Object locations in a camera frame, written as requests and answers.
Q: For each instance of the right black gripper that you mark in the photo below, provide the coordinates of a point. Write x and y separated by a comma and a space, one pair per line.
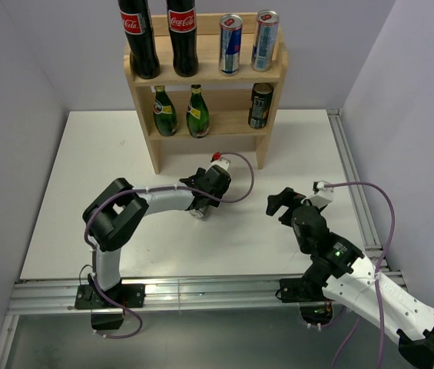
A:
288, 197

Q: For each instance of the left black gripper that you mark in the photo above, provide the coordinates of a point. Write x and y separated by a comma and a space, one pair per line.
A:
200, 172

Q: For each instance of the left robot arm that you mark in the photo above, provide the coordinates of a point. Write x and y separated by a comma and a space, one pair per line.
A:
112, 218

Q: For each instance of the left cola bottle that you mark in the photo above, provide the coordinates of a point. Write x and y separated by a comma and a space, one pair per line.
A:
136, 20

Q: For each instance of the black yellow can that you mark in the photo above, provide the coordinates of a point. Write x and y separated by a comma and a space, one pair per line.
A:
260, 102
199, 213

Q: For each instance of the front aluminium rail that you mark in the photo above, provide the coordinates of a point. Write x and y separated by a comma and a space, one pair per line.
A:
161, 294

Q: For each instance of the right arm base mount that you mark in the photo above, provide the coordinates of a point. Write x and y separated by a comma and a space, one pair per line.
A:
315, 310

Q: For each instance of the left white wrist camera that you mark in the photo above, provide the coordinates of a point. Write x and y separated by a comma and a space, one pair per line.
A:
218, 160

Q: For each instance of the wooden shelf unit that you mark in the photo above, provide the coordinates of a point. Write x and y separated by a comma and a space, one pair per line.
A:
227, 97

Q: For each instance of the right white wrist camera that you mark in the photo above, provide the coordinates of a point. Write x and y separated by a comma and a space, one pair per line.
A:
322, 195

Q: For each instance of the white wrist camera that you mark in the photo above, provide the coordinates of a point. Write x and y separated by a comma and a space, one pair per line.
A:
322, 195
218, 160

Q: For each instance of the cola bottle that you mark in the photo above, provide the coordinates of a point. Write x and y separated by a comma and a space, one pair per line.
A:
182, 25
136, 20

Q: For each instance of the green glass bottle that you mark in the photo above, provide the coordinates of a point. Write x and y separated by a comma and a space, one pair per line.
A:
164, 113
197, 117

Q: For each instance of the right cola bottle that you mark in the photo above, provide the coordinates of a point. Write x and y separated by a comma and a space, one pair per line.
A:
182, 25

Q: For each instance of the silver blue can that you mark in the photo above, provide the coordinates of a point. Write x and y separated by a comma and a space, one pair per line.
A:
267, 24
230, 42

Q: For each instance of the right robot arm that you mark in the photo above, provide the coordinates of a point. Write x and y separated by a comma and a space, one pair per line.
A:
340, 271

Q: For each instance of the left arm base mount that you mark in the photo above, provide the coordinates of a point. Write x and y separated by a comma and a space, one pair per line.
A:
127, 295

